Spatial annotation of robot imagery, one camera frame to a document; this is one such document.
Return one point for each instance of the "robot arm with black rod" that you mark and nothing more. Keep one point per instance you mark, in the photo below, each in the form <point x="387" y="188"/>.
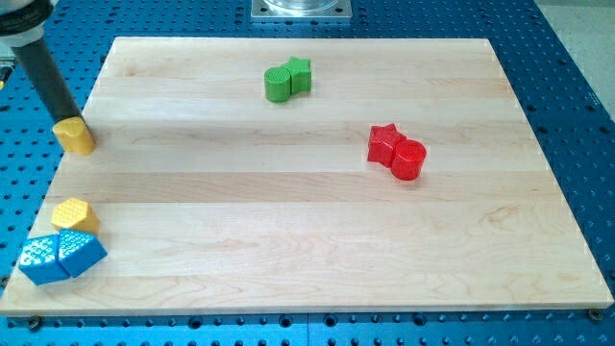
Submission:
<point x="22" y="30"/>

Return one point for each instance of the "yellow hexagon block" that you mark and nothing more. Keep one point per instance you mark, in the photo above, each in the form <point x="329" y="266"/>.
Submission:
<point x="75" y="214"/>

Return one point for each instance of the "blue triangle block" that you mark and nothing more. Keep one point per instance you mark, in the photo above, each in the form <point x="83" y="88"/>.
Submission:
<point x="78" y="251"/>

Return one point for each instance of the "red star block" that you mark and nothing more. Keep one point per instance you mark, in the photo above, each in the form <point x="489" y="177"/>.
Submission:
<point x="382" y="142"/>

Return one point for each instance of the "green cylinder block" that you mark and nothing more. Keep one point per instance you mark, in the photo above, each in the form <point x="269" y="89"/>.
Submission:
<point x="277" y="84"/>

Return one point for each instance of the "wooden board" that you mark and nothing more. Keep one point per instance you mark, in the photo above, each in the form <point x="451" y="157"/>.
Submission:
<point x="212" y="199"/>

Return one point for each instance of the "red cylinder block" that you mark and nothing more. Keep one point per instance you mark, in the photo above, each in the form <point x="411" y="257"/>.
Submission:
<point x="408" y="158"/>

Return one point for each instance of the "green star block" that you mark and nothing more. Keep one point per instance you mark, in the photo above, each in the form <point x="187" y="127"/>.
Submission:
<point x="300" y="74"/>

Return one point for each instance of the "blue cube block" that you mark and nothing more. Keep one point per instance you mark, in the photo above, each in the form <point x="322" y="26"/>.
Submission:
<point x="39" y="260"/>

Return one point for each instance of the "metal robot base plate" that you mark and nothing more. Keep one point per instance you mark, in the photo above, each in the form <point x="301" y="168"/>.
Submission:
<point x="301" y="9"/>

